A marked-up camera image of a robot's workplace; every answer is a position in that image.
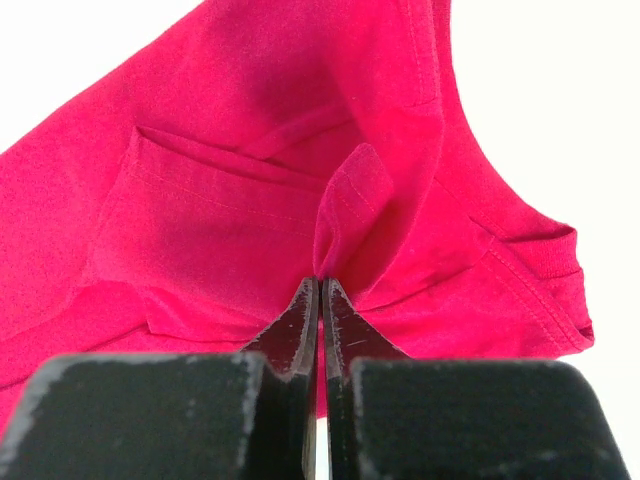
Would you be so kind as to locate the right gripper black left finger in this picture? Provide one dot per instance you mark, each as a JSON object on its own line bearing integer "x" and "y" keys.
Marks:
{"x": 246, "y": 415}

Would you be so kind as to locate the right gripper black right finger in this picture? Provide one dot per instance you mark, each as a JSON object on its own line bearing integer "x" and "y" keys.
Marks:
{"x": 392, "y": 417}

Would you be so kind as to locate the red t shirt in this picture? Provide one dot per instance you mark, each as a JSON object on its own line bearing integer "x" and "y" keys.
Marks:
{"x": 176, "y": 204}

